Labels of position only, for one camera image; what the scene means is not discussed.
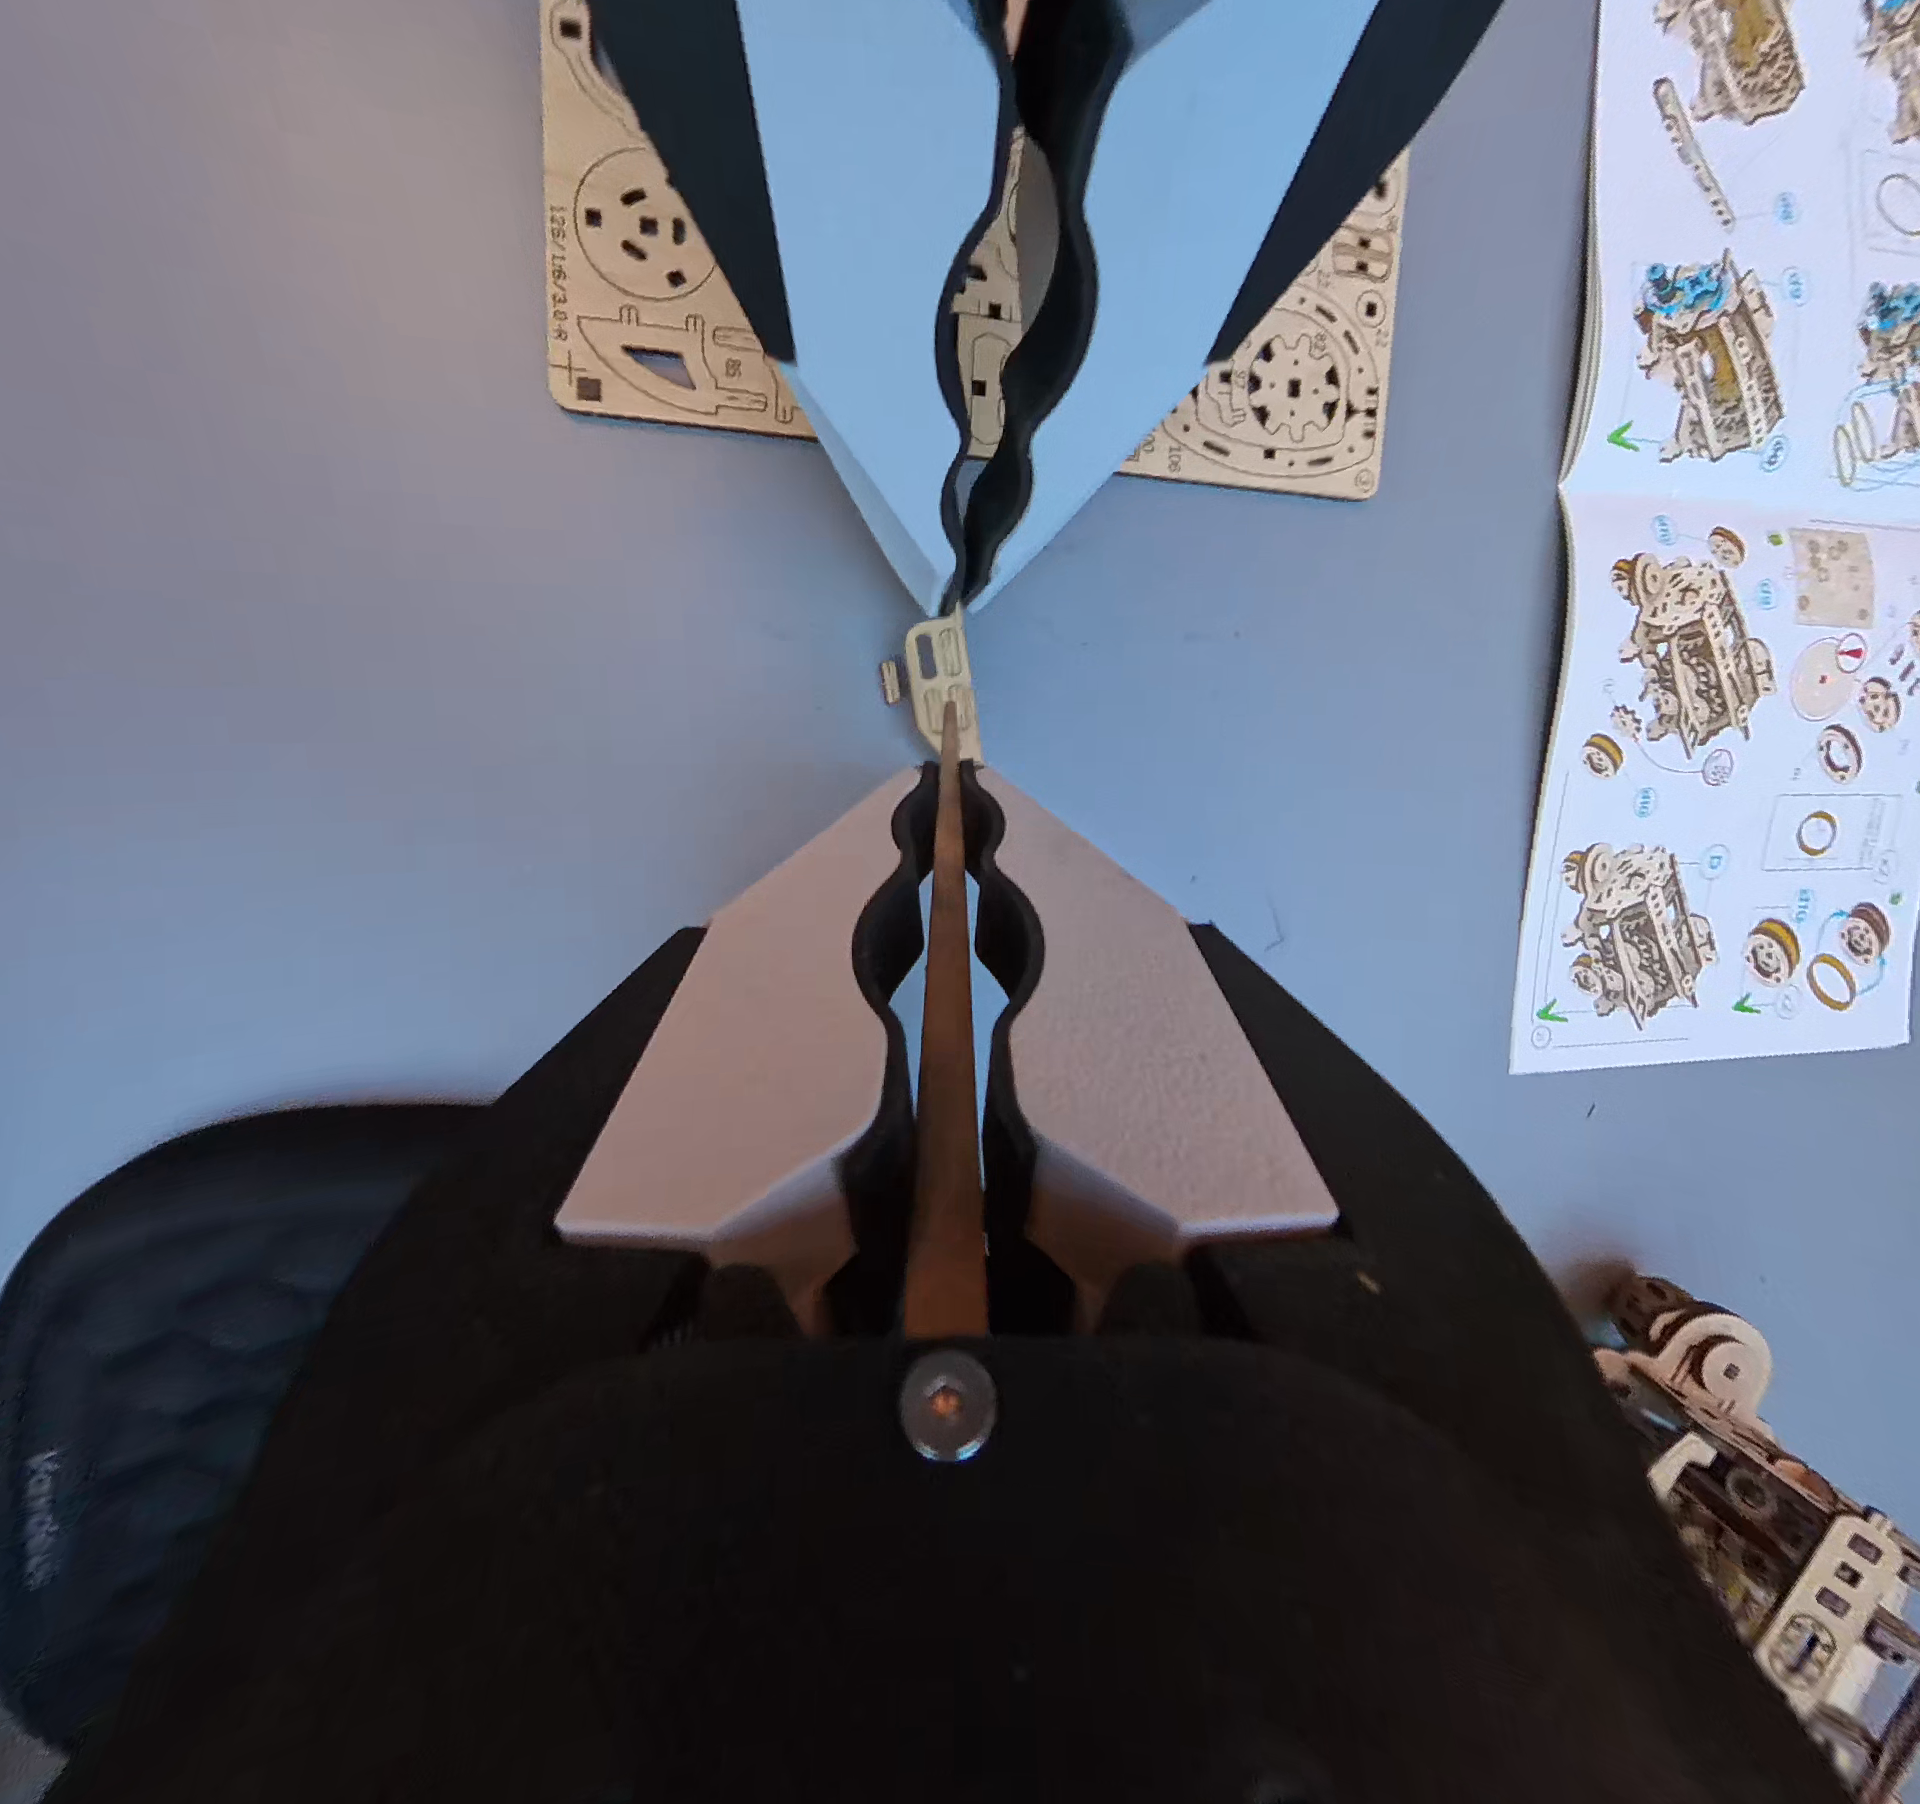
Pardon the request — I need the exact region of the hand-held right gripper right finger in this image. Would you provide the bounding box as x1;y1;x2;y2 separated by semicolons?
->
957;762;1345;1339

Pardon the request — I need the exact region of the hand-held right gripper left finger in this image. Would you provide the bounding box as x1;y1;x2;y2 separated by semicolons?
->
552;762;947;1339

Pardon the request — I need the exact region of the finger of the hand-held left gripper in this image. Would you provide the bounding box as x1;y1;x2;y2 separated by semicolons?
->
957;0;1388;613
723;0;1008;613

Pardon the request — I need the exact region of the thin wooden stick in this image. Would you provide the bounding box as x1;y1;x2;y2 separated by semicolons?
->
898;701;996;1341

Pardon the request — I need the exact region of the small slotted wooden part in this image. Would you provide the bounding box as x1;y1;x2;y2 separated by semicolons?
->
874;612;987;764

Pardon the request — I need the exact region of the laser-cut wooden parts sheet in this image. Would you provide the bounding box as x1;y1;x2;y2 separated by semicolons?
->
541;0;1414;506

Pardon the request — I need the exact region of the assembled wooden model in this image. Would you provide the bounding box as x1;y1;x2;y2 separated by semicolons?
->
1560;1262;1920;1804

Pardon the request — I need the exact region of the illustrated instruction booklet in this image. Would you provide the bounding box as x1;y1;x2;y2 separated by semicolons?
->
1507;0;1920;1079

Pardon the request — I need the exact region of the black padded seat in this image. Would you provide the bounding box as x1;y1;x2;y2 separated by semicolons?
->
0;1106;497;1760

